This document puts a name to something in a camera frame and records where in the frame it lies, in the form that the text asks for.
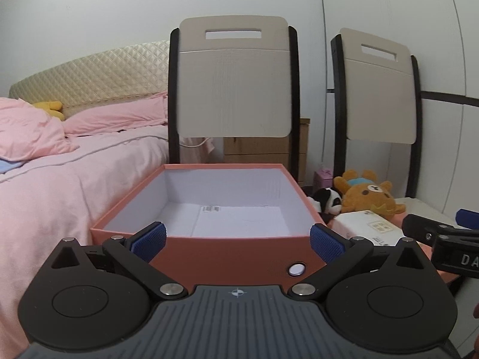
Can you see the small pink box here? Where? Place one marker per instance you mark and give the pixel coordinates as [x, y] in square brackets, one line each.
[322, 179]

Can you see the yellow plush toy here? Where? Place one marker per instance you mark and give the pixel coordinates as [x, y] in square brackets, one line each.
[50, 108]

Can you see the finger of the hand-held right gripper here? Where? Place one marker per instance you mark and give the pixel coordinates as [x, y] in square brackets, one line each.
[426, 226]
[467, 218]

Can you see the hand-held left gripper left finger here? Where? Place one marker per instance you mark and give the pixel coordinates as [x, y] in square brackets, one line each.
[150, 241]

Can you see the pink pillow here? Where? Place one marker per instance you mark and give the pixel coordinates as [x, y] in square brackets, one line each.
[119, 117]

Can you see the wooden nightstand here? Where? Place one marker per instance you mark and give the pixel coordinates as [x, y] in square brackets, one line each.
[254, 151]

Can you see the black and white plush toy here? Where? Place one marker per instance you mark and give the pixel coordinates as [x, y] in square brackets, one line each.
[329, 200]

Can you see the brown bear plush toy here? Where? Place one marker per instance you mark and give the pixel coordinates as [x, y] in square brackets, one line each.
[366, 198]

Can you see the orange cardboard box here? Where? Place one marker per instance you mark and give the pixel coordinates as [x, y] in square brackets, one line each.
[224, 254]

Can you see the pink duvet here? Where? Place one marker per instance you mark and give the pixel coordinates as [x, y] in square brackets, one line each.
[56, 202]

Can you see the blue cloth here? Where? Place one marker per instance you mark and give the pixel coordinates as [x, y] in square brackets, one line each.
[9, 166]

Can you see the orange box lid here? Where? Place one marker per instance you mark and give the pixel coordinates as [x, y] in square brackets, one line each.
[447, 278]

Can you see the beige chair with black frame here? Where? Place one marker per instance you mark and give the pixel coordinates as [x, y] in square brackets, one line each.
[232, 82]
[378, 93]

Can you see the black wall strip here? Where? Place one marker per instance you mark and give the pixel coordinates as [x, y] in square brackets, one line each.
[452, 98]

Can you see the white tissue pack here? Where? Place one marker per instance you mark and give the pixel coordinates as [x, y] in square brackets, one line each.
[368, 228]

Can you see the small round silver button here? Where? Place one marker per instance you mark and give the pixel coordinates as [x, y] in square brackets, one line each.
[296, 269]

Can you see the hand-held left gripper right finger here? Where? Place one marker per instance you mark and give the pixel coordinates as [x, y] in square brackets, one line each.
[326, 245]

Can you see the beige quilted headboard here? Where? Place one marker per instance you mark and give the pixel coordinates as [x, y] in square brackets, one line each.
[93, 78]

